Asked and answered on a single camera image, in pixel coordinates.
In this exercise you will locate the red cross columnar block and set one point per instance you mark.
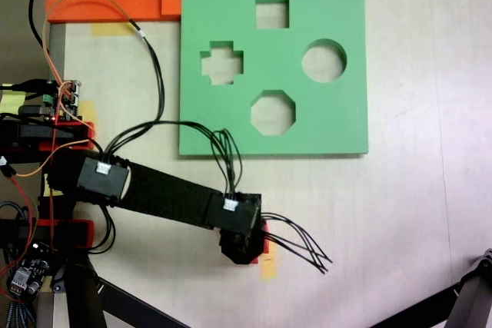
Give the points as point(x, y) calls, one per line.
point(266, 244)

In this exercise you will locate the yellow tape marker strip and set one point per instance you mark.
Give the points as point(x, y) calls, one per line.
point(269, 270)

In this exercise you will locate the red and black clamp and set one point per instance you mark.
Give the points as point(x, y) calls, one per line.
point(89, 128)
point(86, 234)

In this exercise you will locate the black tripod leg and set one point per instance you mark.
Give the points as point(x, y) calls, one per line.
point(467, 293)
point(84, 297)

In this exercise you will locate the green shape sorting board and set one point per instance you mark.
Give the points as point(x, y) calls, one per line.
point(273, 63)

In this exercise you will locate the small yellow paper note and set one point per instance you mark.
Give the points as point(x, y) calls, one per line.
point(49, 189)

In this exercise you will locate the small yellow tape piece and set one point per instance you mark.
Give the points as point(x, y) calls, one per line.
point(87, 111)

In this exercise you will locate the black circuit board with capacitors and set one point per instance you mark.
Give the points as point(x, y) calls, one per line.
point(28, 274)

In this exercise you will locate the circuit board with green connector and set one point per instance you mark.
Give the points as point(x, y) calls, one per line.
point(69, 93)

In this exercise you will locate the wide yellow tape piece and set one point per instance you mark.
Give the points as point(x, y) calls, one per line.
point(111, 29)

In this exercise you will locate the yellow sticky note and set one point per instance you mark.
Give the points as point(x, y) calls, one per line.
point(9, 99)

